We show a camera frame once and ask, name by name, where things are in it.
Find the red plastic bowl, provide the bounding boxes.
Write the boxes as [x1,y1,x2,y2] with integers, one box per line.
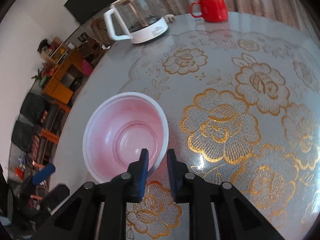
[82,92,169,183]

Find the pink plastic container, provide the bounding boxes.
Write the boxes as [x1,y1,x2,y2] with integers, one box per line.
[82,60,94,76]

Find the orange wooden cabinet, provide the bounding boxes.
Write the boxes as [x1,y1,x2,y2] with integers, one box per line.
[37,37,101,113]

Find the white glass electric kettle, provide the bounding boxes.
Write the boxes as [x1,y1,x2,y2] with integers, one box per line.
[104,0,168,44]

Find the red mug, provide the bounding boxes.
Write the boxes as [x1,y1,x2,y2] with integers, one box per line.
[190,0,228,23]

